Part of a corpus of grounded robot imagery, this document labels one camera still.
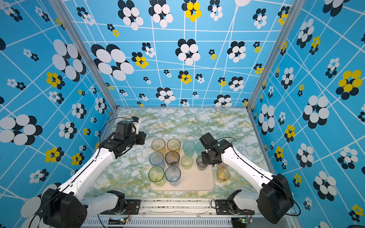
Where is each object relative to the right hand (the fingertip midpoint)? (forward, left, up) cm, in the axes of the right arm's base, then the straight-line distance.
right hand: (209, 159), depth 81 cm
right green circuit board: (-28, -16, -10) cm, 34 cm away
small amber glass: (-6, -9, -9) cm, 13 cm away
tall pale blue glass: (-7, +21, -7) cm, 23 cm away
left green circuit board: (-29, +46, -9) cm, 55 cm away
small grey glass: (-4, +5, +2) cm, 7 cm away
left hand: (+12, +36, +10) cm, 39 cm away
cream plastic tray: (-8, +10, -11) cm, 17 cm away
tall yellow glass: (+10, +21, 0) cm, 24 cm away
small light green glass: (+1, +13, -7) cm, 15 cm away
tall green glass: (-7, +31, -6) cm, 32 cm away
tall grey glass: (-1, +21, +3) cm, 21 cm away
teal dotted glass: (+10, +12, -4) cm, 16 cm away
